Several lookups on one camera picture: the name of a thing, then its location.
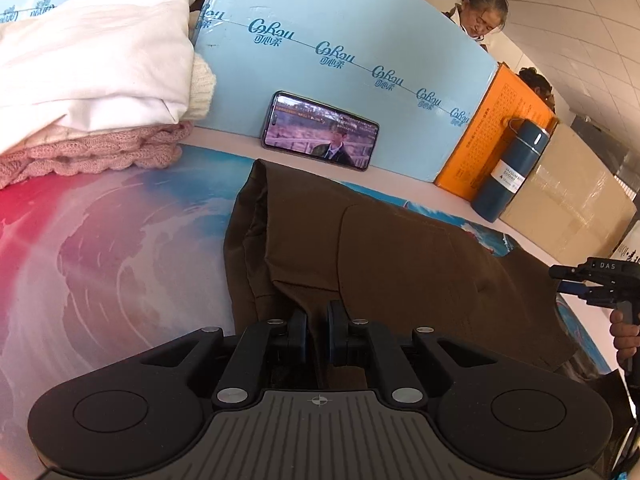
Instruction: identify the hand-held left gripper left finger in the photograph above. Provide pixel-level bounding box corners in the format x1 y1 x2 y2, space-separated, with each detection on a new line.
142 308 309 409

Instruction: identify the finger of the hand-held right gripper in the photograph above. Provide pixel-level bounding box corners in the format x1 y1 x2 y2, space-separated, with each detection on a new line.
559 282 601 306
549 265 590 281

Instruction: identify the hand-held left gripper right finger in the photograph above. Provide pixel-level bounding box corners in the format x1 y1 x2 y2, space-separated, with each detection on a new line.
326 301 493 409

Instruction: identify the brown garment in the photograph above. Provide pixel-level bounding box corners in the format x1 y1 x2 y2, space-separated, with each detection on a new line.
222 159 623 396

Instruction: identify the person's right hand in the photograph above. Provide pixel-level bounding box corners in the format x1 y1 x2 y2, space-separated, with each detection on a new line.
610 309 640 373

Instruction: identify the white printed carton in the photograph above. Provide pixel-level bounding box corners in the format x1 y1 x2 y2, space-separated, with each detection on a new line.
617 224 640 267

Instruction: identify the brown cardboard box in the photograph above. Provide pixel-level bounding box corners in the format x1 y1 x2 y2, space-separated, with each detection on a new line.
500 122 638 261

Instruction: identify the dark blue thermos bottle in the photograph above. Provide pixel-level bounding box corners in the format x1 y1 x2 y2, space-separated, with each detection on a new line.
471 117 552 223

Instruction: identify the orange carton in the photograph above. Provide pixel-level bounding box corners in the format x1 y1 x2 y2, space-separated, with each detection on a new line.
434 62 558 203

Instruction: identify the printed table mat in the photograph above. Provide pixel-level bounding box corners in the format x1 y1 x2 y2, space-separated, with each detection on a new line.
0 145 626 480

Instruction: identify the smartphone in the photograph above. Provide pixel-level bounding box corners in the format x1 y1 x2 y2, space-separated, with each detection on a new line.
261 91 381 172

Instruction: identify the cream knit garment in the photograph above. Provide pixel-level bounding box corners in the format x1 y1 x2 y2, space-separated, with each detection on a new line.
185 52 217 121

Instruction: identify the pink knit sweater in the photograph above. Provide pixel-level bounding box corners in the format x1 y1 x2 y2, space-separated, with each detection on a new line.
0 121 193 191

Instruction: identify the large light blue carton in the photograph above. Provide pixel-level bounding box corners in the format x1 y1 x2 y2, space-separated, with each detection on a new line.
192 0 501 183

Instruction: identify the white folded garment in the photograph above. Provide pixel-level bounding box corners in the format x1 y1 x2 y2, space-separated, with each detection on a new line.
0 0 198 153

